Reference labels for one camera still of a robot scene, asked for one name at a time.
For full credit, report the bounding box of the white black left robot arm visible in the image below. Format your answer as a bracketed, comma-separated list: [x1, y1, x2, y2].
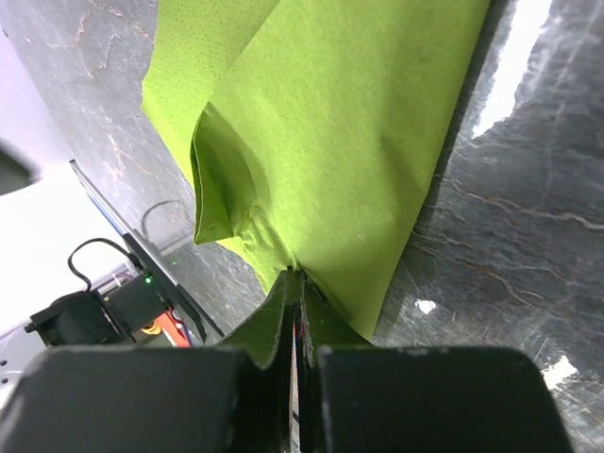
[1, 140, 136, 399]

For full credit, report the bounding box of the green paper napkin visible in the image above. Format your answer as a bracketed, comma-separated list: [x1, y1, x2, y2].
[142, 1, 489, 337]

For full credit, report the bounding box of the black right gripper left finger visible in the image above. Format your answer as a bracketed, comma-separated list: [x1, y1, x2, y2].
[1, 270, 294, 452]

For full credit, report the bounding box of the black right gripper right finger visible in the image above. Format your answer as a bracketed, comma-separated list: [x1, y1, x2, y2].
[297, 276, 572, 452]

